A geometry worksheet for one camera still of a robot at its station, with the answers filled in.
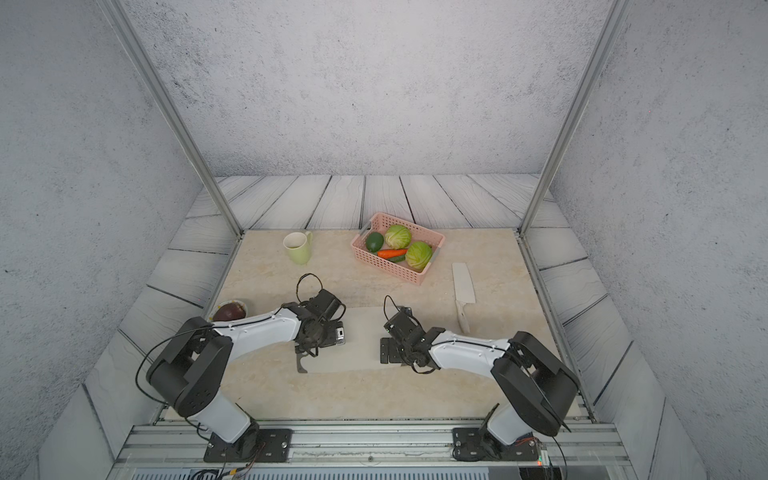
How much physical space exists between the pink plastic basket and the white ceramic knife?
0.11m

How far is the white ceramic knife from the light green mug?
540mm

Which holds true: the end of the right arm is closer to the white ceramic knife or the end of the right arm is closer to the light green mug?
the white ceramic knife

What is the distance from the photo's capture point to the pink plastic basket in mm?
1038

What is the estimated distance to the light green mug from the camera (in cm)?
107

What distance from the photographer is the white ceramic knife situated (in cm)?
96
